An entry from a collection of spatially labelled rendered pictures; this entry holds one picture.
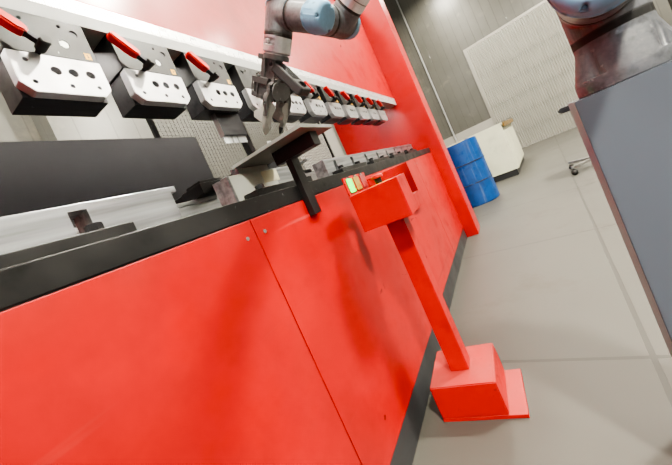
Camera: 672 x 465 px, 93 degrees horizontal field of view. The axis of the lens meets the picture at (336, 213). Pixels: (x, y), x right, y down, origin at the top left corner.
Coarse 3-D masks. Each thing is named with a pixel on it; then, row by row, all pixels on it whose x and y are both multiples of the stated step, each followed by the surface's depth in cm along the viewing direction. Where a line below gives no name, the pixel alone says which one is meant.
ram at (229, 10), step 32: (0, 0) 56; (96, 0) 72; (128, 0) 79; (160, 0) 88; (192, 0) 100; (224, 0) 115; (256, 0) 135; (96, 32) 70; (128, 32) 76; (192, 32) 95; (224, 32) 108; (256, 32) 125; (224, 64) 103; (256, 64) 117; (288, 64) 138; (320, 64) 169; (352, 64) 216
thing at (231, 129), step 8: (216, 120) 95; (224, 120) 97; (232, 120) 100; (240, 120) 103; (216, 128) 96; (224, 128) 96; (232, 128) 99; (240, 128) 102; (224, 136) 96; (232, 136) 99; (240, 136) 102
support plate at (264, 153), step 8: (296, 128) 79; (304, 128) 82; (312, 128) 85; (320, 128) 89; (328, 128) 94; (280, 136) 82; (288, 136) 83; (296, 136) 86; (272, 144) 84; (280, 144) 87; (256, 152) 87; (264, 152) 88; (272, 152) 92; (248, 160) 89; (256, 160) 93; (264, 160) 98; (272, 160) 103; (232, 168) 92
